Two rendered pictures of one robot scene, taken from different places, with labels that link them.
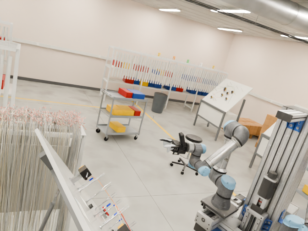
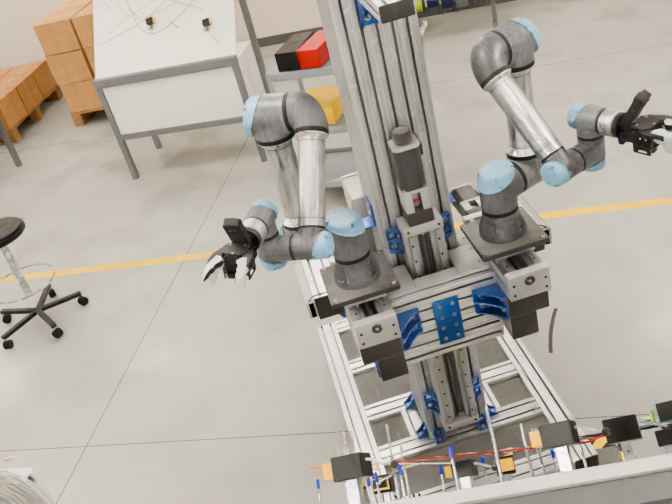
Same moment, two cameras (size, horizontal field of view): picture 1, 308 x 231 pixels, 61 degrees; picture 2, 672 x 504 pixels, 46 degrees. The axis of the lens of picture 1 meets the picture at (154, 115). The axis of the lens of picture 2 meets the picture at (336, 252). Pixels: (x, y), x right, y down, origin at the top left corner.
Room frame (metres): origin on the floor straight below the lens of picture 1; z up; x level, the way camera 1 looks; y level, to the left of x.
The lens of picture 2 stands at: (0.37, 0.86, 2.58)
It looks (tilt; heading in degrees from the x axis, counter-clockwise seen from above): 32 degrees down; 315
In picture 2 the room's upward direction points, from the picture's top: 15 degrees counter-clockwise
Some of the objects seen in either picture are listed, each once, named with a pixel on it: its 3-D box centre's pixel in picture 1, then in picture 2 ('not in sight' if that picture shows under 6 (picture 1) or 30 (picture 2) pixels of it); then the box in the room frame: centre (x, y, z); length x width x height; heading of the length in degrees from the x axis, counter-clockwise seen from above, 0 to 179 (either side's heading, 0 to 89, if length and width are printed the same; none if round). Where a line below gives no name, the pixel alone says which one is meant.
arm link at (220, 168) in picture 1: (225, 153); (289, 178); (1.96, -0.63, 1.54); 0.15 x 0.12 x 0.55; 23
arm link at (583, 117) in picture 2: not in sight; (589, 118); (1.22, -1.11, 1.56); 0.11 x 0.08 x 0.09; 164
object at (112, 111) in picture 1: (118, 113); not in sight; (5.49, 0.75, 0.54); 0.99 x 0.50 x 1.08; 130
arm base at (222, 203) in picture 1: (222, 198); (354, 263); (1.84, -0.68, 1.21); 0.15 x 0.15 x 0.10
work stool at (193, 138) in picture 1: (190, 153); (24, 275); (4.76, -0.87, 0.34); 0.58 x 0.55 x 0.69; 149
